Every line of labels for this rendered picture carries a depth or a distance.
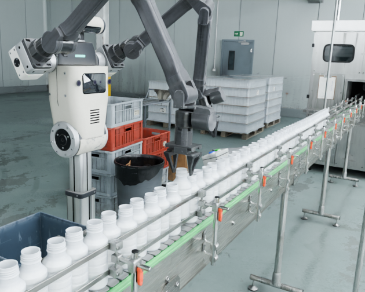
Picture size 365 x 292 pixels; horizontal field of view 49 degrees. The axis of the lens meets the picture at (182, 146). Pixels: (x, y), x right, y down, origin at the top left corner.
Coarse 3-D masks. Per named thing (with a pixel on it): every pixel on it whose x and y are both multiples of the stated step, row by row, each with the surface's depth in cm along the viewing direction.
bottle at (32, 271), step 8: (24, 248) 80; (32, 248) 81; (24, 256) 78; (32, 256) 78; (40, 256) 79; (24, 264) 78; (32, 264) 78; (40, 264) 80; (24, 272) 78; (32, 272) 78; (40, 272) 79; (24, 280) 77; (32, 280) 78; (40, 280) 79
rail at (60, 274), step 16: (256, 160) 182; (272, 160) 207; (224, 176) 152; (224, 192) 155; (176, 208) 121; (144, 224) 107; (176, 224) 123; (128, 256) 103; (64, 272) 83; (32, 288) 76; (80, 288) 88
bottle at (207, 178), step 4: (204, 168) 143; (208, 168) 146; (204, 172) 143; (208, 172) 143; (204, 176) 144; (208, 176) 143; (204, 180) 143; (208, 180) 143; (212, 180) 144; (208, 184) 143; (212, 188) 144; (208, 192) 144; (212, 192) 145; (208, 196) 144; (212, 196) 145; (208, 200) 144; (208, 208) 145; (208, 212) 146
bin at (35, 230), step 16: (16, 224) 144; (32, 224) 151; (48, 224) 152; (64, 224) 147; (80, 224) 143; (0, 240) 139; (16, 240) 145; (32, 240) 152; (0, 256) 119; (16, 256) 146
